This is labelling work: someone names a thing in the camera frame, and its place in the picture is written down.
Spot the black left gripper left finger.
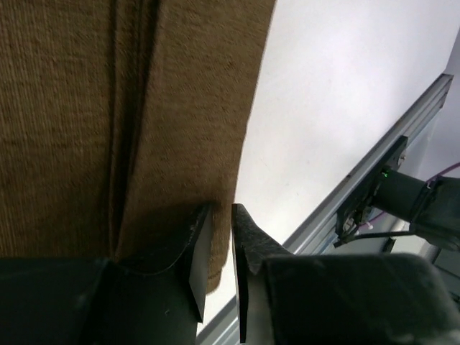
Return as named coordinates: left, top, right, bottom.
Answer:
left=1, top=204, right=212, bottom=344

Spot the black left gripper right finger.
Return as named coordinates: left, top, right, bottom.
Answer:
left=231, top=204, right=459, bottom=344

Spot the brown cloth napkin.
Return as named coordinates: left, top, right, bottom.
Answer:
left=1, top=1, right=275, bottom=291

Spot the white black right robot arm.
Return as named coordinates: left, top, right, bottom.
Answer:
left=372, top=170, right=459, bottom=252

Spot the aluminium rail frame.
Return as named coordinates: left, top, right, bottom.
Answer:
left=196, top=74, right=459, bottom=344

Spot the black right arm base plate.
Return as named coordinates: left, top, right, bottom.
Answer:
left=333, top=136, right=408, bottom=248

